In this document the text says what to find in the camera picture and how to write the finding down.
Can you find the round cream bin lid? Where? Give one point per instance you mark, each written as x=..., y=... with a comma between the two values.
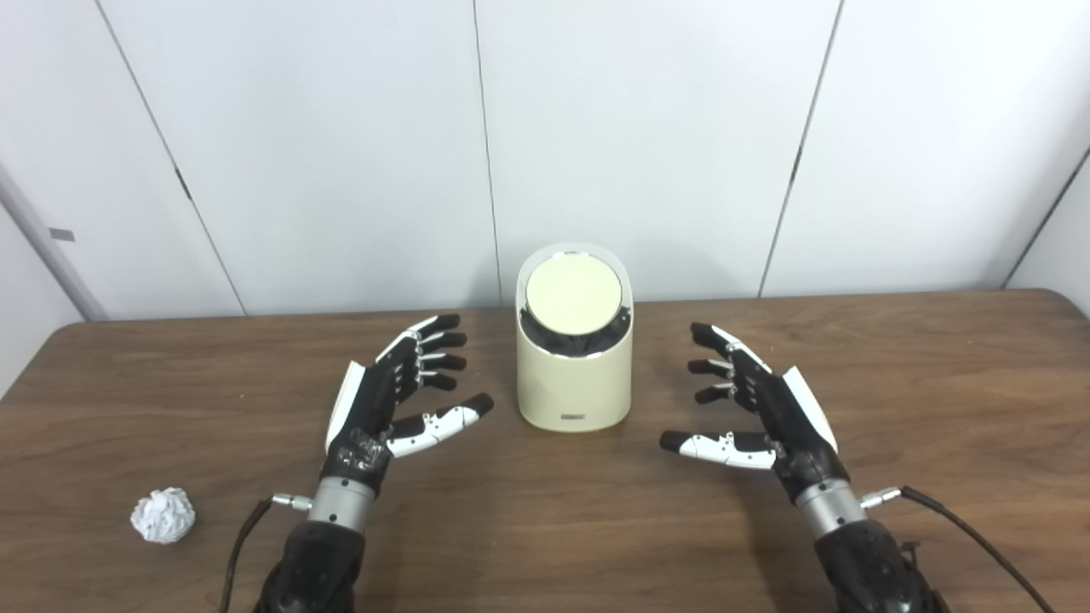
x=572, y=294

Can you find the gray wall corner trim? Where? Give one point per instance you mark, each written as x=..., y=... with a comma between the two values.
x=51, y=247

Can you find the cream-colored bin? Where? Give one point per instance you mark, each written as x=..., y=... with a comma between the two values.
x=572, y=383

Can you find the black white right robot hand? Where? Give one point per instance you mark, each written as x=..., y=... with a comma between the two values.
x=788, y=417

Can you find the small gray wall label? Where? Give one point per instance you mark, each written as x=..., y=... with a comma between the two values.
x=61, y=234

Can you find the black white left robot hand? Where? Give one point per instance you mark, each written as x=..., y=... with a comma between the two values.
x=366, y=409

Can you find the white paper ball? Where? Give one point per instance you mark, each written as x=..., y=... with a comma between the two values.
x=162, y=516

